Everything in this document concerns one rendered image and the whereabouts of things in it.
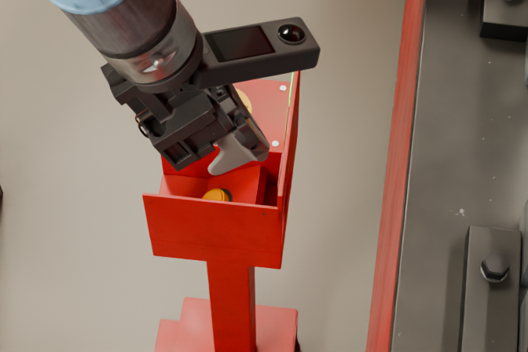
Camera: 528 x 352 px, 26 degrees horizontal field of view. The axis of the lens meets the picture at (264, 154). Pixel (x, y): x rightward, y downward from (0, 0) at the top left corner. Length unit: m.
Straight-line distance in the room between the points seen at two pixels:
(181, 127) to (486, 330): 0.37
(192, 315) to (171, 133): 1.04
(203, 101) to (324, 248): 1.23
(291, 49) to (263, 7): 1.53
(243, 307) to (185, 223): 0.38
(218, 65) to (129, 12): 0.13
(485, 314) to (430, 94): 0.29
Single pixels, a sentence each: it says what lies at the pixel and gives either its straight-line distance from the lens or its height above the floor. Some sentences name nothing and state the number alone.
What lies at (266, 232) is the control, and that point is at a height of 0.75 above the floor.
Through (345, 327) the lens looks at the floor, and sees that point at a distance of 2.11.
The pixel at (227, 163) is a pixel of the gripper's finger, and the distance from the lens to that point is 1.05.
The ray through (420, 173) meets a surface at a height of 0.87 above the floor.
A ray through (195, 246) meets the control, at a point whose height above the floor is 0.70.
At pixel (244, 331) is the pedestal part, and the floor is 0.30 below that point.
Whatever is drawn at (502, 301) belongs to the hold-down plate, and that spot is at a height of 0.91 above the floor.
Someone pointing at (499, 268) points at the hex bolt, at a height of 0.92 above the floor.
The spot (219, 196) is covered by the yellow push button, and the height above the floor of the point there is 0.73.
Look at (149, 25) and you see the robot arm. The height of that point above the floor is 1.26.
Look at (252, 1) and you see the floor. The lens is 2.51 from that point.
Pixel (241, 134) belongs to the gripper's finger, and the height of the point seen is 1.10.
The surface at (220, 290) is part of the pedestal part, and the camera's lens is 1.66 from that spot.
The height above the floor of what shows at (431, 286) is 0.88.
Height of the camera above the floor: 1.93
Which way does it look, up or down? 58 degrees down
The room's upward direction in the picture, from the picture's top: straight up
